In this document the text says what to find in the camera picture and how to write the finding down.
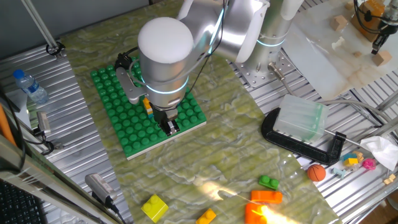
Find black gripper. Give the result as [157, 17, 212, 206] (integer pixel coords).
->
[153, 105, 182, 137]

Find black background gripper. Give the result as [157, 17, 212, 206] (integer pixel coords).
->
[371, 24, 398, 55]

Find yellow-orange two-stud block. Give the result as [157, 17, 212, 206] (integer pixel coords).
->
[195, 207, 218, 224]

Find white small lump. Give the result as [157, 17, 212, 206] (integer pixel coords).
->
[331, 36, 346, 50]

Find green studded baseplate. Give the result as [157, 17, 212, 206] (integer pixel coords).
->
[90, 55, 208, 161]

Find white marble board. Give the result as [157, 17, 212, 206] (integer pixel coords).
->
[281, 0, 398, 101]

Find green marble pattern mat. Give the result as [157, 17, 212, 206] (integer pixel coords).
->
[60, 0, 343, 224]

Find lime yellow square block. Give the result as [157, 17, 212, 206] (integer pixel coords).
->
[141, 194, 169, 223]

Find white crumpled tissue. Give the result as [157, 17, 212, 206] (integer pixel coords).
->
[359, 136, 398, 171]

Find translucent plastic box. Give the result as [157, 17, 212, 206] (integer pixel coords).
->
[272, 94, 330, 144]

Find green two-stud block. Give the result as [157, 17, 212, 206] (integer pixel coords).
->
[258, 174, 280, 191]

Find orange long flat block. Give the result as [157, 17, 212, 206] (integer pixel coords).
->
[250, 189, 284, 205]

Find pink small toy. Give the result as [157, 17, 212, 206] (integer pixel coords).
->
[362, 157, 377, 171]

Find orange chunky block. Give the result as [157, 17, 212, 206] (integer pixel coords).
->
[244, 202, 269, 224]

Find black C-clamp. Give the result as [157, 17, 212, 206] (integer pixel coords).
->
[261, 107, 371, 166]

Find light blue small toy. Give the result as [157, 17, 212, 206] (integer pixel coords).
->
[331, 167, 346, 180]

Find clear water bottle blue cap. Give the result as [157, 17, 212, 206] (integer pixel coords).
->
[12, 68, 50, 105]

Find mini orange basketball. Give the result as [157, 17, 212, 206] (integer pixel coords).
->
[307, 164, 327, 182]

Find orange tube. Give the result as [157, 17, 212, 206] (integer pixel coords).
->
[0, 104, 16, 147]

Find metal stand pole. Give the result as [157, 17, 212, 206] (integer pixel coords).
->
[21, 0, 66, 59]

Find black keyboard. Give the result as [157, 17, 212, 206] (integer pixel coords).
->
[0, 180, 47, 224]

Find black looped cable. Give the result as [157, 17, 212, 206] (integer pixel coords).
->
[353, 0, 386, 35]

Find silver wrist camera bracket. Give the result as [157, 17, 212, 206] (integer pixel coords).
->
[114, 52, 147, 105]

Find grey ribbed camera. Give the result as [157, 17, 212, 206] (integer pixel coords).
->
[85, 172, 119, 206]

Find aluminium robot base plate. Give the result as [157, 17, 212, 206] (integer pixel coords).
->
[229, 51, 296, 88]

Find grey base cable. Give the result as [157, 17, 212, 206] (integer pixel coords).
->
[267, 61, 394, 125]

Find grey metal frame bar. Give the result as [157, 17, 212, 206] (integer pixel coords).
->
[0, 133, 125, 224]

